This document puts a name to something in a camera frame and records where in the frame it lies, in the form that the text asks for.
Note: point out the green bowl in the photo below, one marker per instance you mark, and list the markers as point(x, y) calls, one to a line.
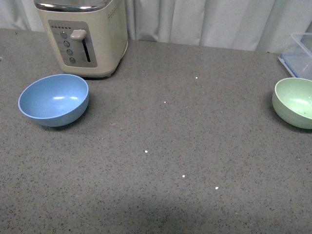
point(292, 101)

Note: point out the blue bowl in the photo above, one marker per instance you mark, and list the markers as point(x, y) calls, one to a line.
point(56, 100)

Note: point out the cream two-slot toaster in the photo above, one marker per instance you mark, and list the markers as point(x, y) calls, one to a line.
point(89, 37)

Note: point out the white curtain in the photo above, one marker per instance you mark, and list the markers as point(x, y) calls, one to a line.
point(252, 25)

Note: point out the blue-rimmed container lid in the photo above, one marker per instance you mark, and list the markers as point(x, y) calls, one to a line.
point(297, 66)

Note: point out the clear plastic food container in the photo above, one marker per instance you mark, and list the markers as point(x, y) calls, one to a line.
point(299, 45)

